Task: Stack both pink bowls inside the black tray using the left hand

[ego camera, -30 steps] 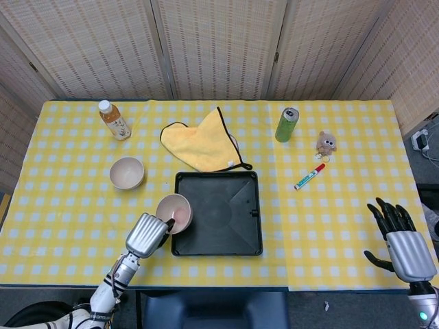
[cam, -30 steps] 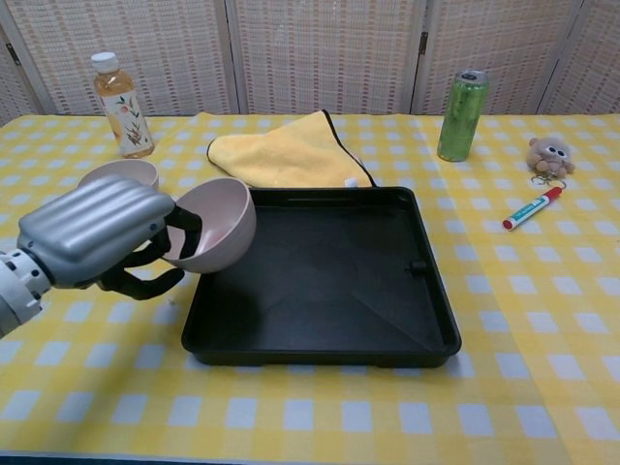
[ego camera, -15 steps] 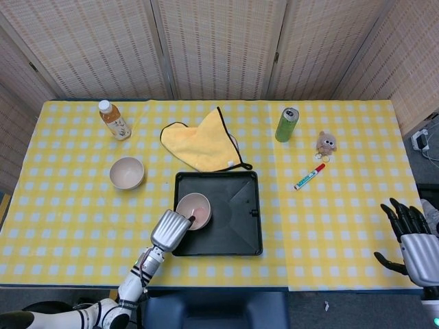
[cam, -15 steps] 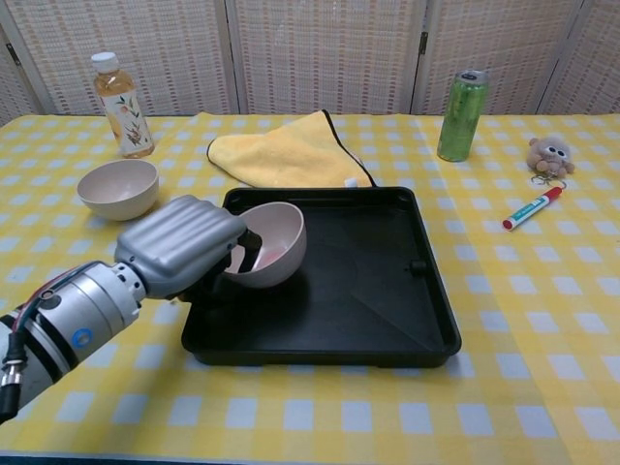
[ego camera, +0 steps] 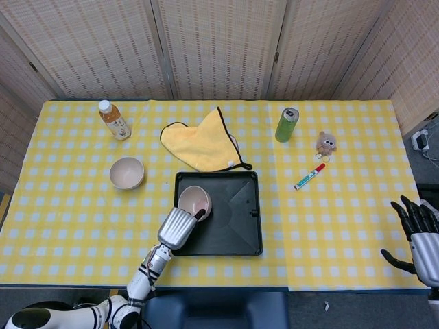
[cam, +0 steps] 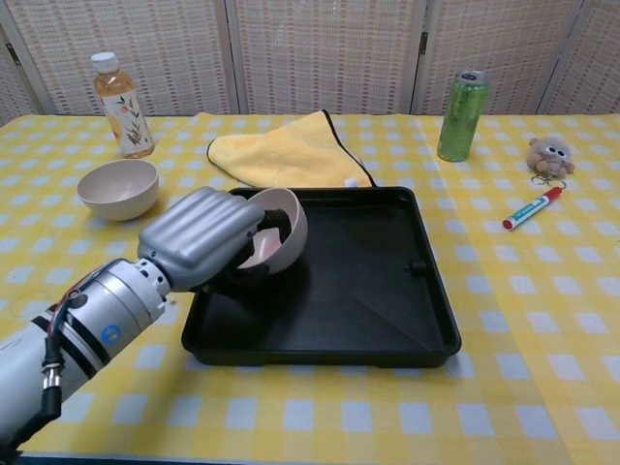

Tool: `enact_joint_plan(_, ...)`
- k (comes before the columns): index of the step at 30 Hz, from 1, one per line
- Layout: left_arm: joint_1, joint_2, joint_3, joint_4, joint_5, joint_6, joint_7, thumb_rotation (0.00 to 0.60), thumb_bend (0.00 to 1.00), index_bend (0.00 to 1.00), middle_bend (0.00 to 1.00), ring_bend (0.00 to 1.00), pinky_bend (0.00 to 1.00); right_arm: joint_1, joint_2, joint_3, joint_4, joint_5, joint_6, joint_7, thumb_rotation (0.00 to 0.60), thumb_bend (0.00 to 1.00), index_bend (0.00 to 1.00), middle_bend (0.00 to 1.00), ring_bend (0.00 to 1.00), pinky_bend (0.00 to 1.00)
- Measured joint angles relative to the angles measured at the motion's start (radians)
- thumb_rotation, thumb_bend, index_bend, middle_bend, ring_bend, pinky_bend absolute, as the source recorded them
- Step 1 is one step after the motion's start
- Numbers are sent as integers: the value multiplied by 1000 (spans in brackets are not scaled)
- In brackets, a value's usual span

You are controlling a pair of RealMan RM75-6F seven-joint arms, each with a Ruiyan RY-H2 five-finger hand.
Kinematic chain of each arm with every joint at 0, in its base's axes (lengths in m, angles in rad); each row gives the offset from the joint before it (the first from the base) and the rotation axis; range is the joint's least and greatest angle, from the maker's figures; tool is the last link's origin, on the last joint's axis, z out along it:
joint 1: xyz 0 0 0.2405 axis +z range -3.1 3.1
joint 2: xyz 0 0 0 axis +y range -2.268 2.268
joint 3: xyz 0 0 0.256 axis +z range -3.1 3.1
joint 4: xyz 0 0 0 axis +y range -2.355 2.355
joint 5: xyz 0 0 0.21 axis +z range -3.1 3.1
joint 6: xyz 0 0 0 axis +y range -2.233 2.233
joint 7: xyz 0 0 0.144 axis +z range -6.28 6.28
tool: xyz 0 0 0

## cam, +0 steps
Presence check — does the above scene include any woven folding screen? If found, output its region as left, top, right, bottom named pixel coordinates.
left=0, top=0, right=620, bottom=128

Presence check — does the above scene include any yellow white checkered tablecloth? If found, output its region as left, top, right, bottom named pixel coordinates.
left=0, top=111, right=620, bottom=465

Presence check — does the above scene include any marker pen with red cap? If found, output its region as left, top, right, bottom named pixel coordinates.
left=502, top=186, right=564, bottom=233

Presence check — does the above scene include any green drink can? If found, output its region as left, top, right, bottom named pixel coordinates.
left=436, top=70, right=490, bottom=163

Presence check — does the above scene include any tea bottle with white cap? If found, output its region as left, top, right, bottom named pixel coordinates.
left=91, top=51, right=156, bottom=160

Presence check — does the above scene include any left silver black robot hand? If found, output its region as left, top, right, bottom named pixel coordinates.
left=137, top=186, right=301, bottom=295

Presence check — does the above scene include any black square plastic tray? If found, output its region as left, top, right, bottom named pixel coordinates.
left=180, top=185, right=463, bottom=367

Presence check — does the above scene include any brown plush toy keychain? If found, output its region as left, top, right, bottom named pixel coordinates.
left=526, top=136, right=577, bottom=191

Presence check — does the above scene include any beige bowl with pink residue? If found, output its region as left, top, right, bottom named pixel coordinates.
left=235, top=187, right=309, bottom=272

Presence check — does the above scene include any yellow cloth with black trim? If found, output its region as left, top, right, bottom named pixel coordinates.
left=206, top=108, right=378, bottom=190

